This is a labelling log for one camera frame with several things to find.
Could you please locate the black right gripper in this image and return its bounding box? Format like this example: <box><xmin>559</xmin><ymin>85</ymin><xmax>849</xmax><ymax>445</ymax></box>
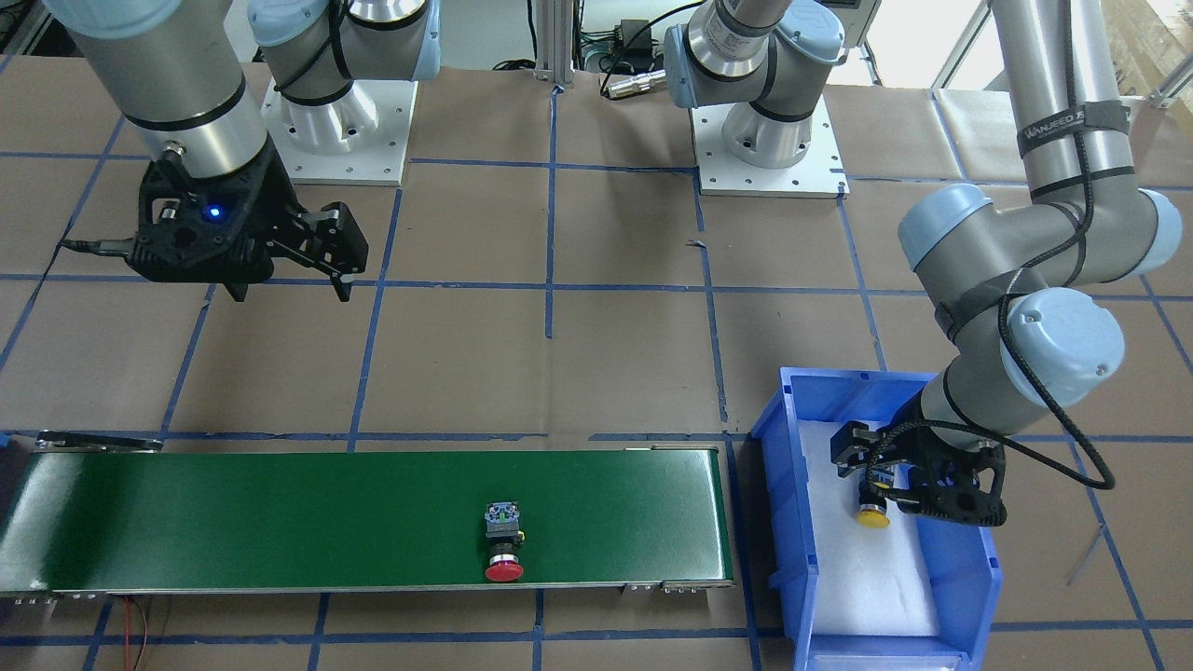
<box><xmin>130</xmin><ymin>149</ymin><xmax>369</xmax><ymax>303</ymax></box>

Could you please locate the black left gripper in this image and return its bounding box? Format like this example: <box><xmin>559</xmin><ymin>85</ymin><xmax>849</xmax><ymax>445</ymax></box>
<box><xmin>830</xmin><ymin>421</ymin><xmax>1008</xmax><ymax>527</ymax></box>

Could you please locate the yellow push button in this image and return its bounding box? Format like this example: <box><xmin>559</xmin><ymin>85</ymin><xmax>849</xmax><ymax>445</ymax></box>
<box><xmin>854</xmin><ymin>478</ymin><xmax>895</xmax><ymax>529</ymax></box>

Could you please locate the red push button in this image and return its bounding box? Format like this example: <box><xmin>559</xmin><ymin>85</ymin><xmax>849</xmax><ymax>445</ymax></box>
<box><xmin>483</xmin><ymin>501</ymin><xmax>525</xmax><ymax>581</ymax></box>

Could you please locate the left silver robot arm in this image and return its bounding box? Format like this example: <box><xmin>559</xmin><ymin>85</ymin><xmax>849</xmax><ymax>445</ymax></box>
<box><xmin>665</xmin><ymin>1</ymin><xmax>1182</xmax><ymax>527</ymax></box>

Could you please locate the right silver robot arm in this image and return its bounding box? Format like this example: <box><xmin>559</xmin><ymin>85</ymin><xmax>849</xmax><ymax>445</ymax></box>
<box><xmin>47</xmin><ymin>1</ymin><xmax>441</xmax><ymax>301</ymax></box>

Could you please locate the white foam pad far bin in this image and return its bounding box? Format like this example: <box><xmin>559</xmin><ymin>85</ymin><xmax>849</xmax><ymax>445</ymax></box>
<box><xmin>801</xmin><ymin>421</ymin><xmax>939</xmax><ymax>638</ymax></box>

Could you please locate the far blue plastic bin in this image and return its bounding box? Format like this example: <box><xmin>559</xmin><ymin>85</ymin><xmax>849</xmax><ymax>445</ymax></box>
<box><xmin>752</xmin><ymin>368</ymin><xmax>1002</xmax><ymax>670</ymax></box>

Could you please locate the green conveyor belt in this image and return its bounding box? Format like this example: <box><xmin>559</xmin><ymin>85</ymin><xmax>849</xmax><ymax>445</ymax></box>
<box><xmin>4</xmin><ymin>449</ymin><xmax>734</xmax><ymax>596</ymax></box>

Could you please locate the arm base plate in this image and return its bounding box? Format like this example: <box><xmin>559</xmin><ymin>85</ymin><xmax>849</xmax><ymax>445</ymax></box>
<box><xmin>690</xmin><ymin>98</ymin><xmax>849</xmax><ymax>199</ymax></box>
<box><xmin>261</xmin><ymin>80</ymin><xmax>420</xmax><ymax>186</ymax></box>

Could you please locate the aluminium frame post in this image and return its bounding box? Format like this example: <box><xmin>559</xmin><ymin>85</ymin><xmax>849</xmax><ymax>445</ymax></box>
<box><xmin>531</xmin><ymin>0</ymin><xmax>579</xmax><ymax>90</ymax></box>

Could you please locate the red black wire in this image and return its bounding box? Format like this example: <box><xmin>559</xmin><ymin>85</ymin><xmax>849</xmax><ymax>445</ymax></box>
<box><xmin>120</xmin><ymin>595</ymin><xmax>152</xmax><ymax>671</ymax></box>

